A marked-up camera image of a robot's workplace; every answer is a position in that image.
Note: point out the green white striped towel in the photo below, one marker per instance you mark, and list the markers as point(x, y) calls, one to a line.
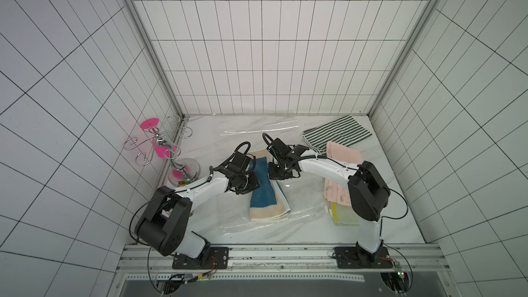
point(346, 131)

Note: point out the pale yellow folded towel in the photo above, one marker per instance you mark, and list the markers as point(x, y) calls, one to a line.
point(344, 215)

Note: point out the blue and beige towel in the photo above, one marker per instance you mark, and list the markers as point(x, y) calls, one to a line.
point(268, 203)

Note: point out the clear plastic vacuum bag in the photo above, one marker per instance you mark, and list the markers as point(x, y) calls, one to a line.
point(228, 214)

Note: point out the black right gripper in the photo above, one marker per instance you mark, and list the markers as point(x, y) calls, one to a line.
point(278, 172)

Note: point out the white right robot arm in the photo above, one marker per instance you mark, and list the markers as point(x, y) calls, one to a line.
point(369, 193)

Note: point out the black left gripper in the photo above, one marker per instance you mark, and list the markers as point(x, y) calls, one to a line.
point(254, 184)

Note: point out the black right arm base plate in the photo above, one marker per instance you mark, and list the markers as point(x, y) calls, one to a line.
point(357, 258)

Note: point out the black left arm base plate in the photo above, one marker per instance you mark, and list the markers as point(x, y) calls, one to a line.
point(212, 257)

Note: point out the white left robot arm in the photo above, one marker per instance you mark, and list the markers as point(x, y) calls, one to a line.
point(163, 224)

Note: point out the aluminium mounting rail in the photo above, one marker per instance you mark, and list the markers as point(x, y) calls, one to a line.
point(286, 270)

